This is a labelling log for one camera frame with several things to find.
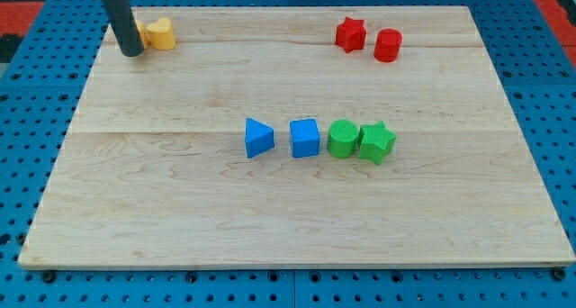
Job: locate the green star block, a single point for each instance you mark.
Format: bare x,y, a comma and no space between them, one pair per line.
375,142

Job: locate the red star block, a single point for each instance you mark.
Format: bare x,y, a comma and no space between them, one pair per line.
351,35

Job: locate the blue cube block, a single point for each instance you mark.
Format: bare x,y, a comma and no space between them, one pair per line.
305,138

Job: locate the blue triangle block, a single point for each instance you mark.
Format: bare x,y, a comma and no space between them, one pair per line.
259,137

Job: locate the green cylinder block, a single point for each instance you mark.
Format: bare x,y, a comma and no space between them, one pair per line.
342,139

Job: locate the wooden board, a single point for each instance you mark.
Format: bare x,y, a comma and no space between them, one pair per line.
153,173

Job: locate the red cylinder block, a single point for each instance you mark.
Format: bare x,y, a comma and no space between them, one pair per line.
388,45

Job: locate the yellow heart block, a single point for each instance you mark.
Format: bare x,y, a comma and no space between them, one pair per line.
161,34

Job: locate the yellow block behind rod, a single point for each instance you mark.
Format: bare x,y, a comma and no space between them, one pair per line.
143,34

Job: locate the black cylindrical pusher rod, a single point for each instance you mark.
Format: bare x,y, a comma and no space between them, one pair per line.
124,27

